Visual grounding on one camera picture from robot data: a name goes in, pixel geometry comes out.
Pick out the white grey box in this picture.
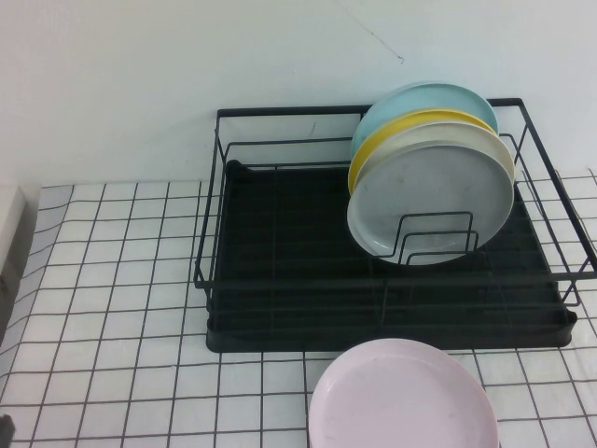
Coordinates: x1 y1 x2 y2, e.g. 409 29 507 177
0 184 40 344

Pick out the black plastic drip tray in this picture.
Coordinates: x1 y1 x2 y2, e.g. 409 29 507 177
206 159 578 354

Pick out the black wire dish rack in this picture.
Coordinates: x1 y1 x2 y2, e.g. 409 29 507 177
193 96 597 310

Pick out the white black grid tablecloth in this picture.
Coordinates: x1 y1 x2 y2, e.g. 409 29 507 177
0 167 597 448

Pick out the cream white plate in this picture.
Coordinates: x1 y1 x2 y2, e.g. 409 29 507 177
353 119 517 190

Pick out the light blue plate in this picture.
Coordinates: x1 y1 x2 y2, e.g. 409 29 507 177
352 82 500 156

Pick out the grey plate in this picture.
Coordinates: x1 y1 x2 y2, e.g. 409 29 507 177
346 143 516 267

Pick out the yellow plate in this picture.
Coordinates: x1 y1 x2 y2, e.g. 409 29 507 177
347 108 498 198

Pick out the pink plate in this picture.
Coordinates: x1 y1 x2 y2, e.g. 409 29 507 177
308 338 501 448

